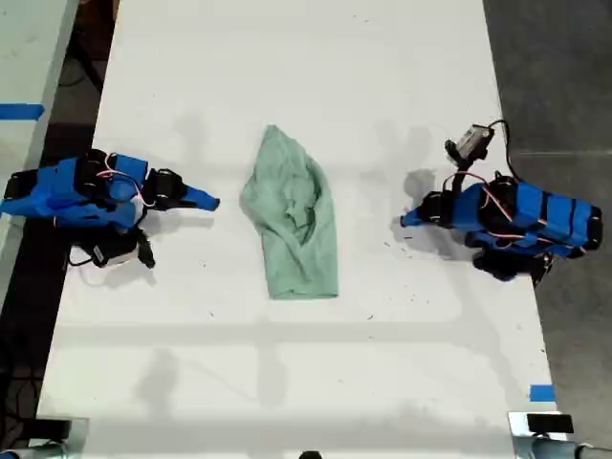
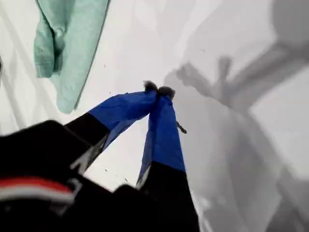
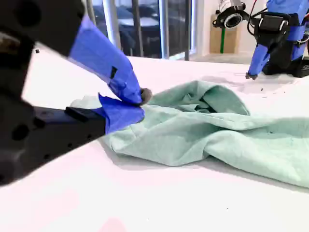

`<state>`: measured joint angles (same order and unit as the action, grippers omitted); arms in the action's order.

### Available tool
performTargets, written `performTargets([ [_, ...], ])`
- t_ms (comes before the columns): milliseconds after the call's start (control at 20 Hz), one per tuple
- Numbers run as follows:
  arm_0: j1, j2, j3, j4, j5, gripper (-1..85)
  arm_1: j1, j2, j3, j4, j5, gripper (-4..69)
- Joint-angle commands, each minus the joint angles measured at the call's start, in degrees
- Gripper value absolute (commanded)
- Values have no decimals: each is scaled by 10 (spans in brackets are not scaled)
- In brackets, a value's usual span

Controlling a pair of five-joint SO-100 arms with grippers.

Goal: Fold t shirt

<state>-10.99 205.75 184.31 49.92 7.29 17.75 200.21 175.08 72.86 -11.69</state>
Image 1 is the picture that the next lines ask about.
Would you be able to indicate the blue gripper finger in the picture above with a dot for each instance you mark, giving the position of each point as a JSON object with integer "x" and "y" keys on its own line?
{"x": 205, "y": 206}
{"x": 417, "y": 212}
{"x": 412, "y": 222}
{"x": 201, "y": 196}

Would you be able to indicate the pale green T-shirt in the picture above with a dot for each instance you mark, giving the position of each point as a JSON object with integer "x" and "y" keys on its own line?
{"x": 296, "y": 239}

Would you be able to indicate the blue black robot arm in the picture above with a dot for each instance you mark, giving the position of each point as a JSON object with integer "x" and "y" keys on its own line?
{"x": 550, "y": 215}
{"x": 62, "y": 191}

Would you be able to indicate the long blue tape strip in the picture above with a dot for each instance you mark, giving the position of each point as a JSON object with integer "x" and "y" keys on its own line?
{"x": 21, "y": 112}

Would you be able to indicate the short blue tape strip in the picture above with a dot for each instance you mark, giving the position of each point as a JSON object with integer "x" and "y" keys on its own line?
{"x": 542, "y": 393}

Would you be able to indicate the small black box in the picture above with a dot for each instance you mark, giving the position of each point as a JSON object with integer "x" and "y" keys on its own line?
{"x": 52, "y": 428}
{"x": 550, "y": 423}

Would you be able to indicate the black round knob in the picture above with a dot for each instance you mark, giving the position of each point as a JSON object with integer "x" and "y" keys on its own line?
{"x": 311, "y": 455}

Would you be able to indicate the short black camera stalk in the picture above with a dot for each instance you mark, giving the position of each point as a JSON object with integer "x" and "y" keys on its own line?
{"x": 145, "y": 248}
{"x": 460, "y": 174}

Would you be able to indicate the grey black camera box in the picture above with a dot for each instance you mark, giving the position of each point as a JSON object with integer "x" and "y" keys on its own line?
{"x": 474, "y": 141}

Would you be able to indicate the black camera box white label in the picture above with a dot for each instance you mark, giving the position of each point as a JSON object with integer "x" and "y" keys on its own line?
{"x": 112, "y": 248}

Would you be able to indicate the silver table bracket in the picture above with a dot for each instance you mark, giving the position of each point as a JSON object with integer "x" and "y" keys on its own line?
{"x": 517, "y": 425}
{"x": 79, "y": 430}

